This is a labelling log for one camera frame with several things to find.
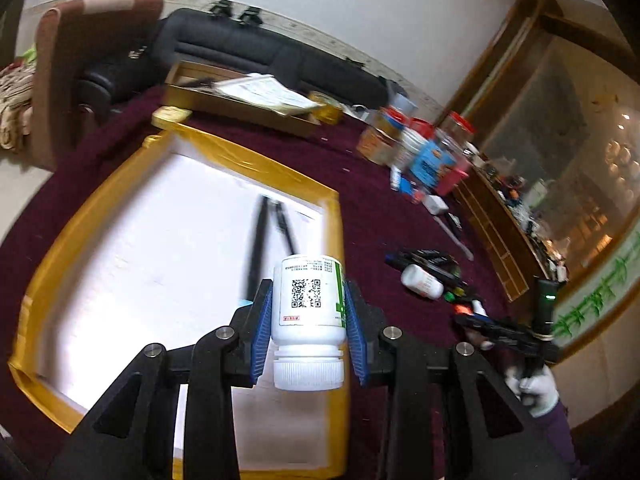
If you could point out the white bottle red label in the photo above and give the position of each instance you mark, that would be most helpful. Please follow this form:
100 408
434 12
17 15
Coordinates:
422 281

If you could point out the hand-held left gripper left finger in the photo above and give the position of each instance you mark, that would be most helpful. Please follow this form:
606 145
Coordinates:
261 332

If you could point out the yellow tape roll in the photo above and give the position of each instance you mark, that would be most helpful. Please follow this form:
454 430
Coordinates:
325 109

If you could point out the orange jar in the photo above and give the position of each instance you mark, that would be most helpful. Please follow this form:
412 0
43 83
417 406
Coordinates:
377 140

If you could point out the white papers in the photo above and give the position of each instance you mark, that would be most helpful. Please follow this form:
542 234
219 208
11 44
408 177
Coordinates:
265 91

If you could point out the patterned blanket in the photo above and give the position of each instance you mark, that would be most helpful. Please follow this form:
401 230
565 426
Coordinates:
15 105

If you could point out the black sofa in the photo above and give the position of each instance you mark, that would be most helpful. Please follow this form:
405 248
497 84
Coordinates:
240 50

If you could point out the pile of black markers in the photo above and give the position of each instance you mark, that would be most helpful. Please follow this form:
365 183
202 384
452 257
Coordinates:
432 259

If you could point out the wooden display cabinet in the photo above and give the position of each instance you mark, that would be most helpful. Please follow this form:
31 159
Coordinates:
575 160

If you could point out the white pill bottle green label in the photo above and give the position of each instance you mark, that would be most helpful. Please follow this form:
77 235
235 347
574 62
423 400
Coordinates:
306 312

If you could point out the person's right hand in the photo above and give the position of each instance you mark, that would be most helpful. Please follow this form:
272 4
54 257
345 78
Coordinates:
537 392

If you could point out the brown armchair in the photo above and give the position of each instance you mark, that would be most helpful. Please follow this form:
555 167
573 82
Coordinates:
55 75

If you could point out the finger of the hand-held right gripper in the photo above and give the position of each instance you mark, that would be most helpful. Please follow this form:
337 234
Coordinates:
472 324

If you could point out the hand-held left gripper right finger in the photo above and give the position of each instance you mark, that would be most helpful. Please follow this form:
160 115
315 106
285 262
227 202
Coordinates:
356 335

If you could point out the white charger block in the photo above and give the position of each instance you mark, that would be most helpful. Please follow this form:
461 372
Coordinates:
435 204

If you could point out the green cloth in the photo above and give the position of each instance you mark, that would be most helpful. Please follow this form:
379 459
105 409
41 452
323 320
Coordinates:
30 55

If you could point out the small gold box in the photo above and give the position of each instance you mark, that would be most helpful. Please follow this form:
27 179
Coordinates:
170 117

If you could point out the blue packet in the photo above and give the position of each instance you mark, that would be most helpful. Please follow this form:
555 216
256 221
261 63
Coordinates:
430 162

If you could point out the pink container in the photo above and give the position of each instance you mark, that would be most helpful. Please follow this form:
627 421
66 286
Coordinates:
452 177

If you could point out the black marker teal caps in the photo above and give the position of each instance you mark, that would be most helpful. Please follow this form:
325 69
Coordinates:
255 245

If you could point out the yellow-rimmed white tray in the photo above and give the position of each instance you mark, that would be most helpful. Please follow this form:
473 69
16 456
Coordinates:
150 260

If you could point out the tall clear jar red lid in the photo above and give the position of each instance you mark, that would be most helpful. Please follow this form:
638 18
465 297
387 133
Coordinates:
457 132

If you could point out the thin black pen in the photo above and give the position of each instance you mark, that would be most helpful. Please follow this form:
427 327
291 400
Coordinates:
284 227

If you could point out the low wooden shelf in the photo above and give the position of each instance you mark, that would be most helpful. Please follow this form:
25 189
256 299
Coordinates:
495 230

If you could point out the white pen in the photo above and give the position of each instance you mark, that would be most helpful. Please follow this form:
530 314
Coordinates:
455 237

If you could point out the person's right forearm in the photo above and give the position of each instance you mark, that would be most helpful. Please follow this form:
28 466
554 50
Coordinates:
559 435

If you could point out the brown cardboard box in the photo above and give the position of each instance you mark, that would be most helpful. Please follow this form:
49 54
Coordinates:
235 110

